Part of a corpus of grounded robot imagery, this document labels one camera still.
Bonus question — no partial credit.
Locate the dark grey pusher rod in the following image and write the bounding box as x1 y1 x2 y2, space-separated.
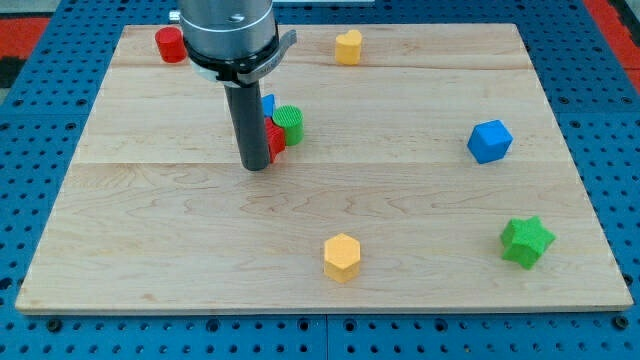
224 82 270 171

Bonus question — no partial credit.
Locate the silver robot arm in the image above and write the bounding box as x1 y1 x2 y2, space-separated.
178 0 279 171

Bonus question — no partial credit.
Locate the yellow hexagon block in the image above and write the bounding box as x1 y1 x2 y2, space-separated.
323 233 361 283

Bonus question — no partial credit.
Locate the small blue block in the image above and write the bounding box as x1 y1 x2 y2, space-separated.
262 94 276 117

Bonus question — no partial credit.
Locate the red star block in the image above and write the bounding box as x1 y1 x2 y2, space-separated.
265 117 286 163

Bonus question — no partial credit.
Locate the green cylinder block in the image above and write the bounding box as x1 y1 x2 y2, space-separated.
272 105 304 146

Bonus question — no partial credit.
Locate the red cylinder block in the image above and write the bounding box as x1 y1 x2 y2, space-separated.
154 26 187 63

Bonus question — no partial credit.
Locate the yellow heart block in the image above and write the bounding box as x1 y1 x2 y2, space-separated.
334 29 363 65

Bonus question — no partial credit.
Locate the wooden board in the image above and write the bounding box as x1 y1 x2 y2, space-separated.
15 23 633 315

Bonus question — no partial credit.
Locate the blue cube block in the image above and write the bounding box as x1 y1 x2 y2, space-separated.
467 119 513 164

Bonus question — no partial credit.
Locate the green star block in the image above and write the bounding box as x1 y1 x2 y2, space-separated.
500 216 556 270

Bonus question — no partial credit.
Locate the grey cable tie strap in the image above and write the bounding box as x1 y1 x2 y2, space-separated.
237 28 298 86

